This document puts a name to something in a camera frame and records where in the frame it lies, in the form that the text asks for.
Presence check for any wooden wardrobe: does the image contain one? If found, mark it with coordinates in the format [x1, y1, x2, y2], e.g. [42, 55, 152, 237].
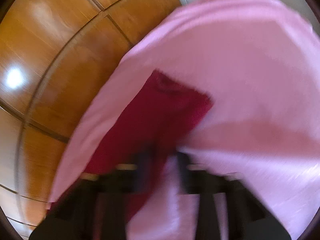
[0, 0, 182, 232]

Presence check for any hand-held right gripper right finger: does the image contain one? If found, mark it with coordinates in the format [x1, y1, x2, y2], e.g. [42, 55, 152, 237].
[175, 151, 273, 230]

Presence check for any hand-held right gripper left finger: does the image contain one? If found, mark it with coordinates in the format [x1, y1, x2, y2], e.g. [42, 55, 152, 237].
[47, 150, 157, 230]

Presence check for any dark red garment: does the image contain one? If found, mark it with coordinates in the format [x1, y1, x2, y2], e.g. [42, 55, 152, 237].
[82, 69, 214, 230]

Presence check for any pink bed sheet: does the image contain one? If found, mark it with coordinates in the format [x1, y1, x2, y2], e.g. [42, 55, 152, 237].
[47, 0, 320, 240]

